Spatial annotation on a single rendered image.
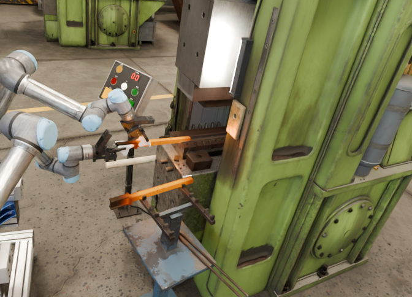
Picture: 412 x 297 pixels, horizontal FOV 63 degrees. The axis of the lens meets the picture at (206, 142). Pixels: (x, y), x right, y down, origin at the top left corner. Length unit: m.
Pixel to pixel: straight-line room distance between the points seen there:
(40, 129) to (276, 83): 0.93
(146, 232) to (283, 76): 1.00
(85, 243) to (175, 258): 1.10
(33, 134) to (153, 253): 0.75
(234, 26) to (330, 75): 0.49
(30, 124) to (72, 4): 5.17
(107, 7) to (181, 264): 5.39
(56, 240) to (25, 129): 1.39
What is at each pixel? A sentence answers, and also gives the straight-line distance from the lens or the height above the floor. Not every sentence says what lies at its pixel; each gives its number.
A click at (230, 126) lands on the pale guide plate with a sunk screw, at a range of 1.64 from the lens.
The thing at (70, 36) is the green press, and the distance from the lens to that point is 6.57.
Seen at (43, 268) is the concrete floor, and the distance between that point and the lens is 2.55.
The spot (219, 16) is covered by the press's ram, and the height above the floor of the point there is 1.70.
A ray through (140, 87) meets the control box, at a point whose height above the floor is 1.12.
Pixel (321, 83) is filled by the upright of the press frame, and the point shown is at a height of 1.50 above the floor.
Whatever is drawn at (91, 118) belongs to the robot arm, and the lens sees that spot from 1.53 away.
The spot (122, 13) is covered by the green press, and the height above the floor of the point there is 0.65.
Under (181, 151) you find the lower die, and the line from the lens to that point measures 1.88.
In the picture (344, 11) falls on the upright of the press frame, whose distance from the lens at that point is 1.61.
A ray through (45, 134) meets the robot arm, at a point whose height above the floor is 1.24.
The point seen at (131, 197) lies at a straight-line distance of 1.54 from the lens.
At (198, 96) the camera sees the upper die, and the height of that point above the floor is 1.30.
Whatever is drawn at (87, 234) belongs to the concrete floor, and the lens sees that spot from 2.71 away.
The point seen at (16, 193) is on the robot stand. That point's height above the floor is 0.73.
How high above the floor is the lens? 1.96
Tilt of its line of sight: 30 degrees down
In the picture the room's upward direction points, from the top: 11 degrees clockwise
